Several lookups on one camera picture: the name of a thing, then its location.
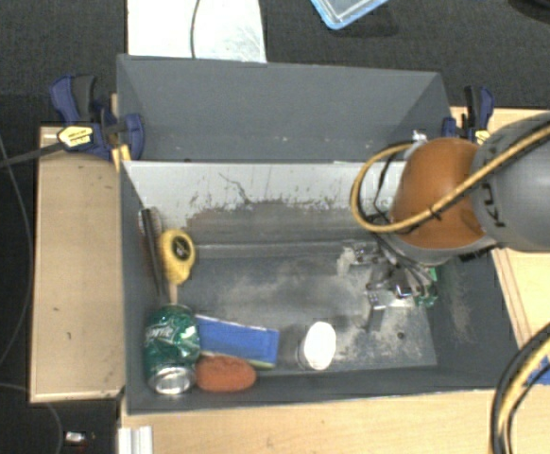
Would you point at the pale wood board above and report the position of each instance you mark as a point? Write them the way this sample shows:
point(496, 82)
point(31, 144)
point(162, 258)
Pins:
point(79, 272)

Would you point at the yellow tape measure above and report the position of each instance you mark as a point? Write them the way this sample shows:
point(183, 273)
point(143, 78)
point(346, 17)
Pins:
point(177, 253)

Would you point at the dark grey narrow tool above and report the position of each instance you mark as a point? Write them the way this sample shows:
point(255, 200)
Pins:
point(154, 249)

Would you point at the blue box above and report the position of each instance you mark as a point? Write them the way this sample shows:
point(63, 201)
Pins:
point(237, 341)

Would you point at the orange-red sponge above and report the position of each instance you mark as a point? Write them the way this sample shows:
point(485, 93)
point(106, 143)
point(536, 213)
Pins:
point(225, 373)

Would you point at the clear bottle with white cap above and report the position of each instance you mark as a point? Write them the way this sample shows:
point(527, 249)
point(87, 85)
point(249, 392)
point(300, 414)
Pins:
point(320, 345)

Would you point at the grey metal bin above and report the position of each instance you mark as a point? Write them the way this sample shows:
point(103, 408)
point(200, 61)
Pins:
point(275, 126)

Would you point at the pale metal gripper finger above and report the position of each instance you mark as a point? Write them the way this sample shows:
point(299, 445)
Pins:
point(375, 314)
point(401, 296)

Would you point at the green soda can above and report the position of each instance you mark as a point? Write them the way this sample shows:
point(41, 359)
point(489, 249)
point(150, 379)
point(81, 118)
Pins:
point(171, 343)

